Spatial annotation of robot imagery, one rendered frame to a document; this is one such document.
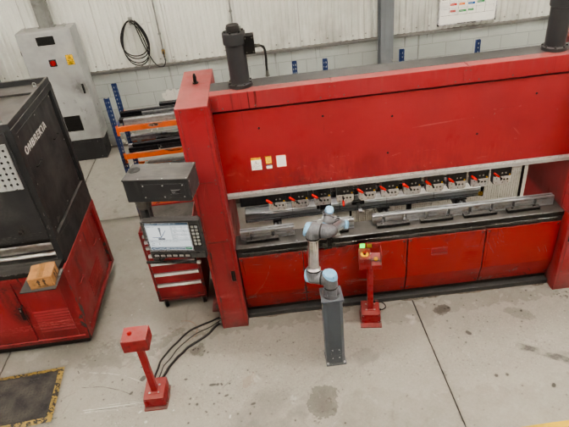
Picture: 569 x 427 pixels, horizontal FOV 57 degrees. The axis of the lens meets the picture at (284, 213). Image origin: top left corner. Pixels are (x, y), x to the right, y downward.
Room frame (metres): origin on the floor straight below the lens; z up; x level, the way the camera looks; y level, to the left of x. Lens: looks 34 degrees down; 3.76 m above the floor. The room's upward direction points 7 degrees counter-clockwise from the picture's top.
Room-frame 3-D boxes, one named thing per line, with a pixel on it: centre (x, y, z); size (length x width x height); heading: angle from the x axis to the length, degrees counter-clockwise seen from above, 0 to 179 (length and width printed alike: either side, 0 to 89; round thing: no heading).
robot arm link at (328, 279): (3.19, -0.30, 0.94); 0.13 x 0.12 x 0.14; 67
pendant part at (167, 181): (3.44, 0.89, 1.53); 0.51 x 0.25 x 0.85; 81
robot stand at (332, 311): (3.19, -0.30, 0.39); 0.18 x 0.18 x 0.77; 2
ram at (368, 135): (3.95, -1.02, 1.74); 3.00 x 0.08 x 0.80; 90
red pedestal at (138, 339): (2.97, 1.27, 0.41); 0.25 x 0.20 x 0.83; 0
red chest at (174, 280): (4.30, 1.13, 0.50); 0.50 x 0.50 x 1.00; 0
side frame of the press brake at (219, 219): (4.12, 0.60, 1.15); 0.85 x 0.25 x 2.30; 0
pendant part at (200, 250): (3.35, 0.85, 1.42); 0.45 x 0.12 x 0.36; 81
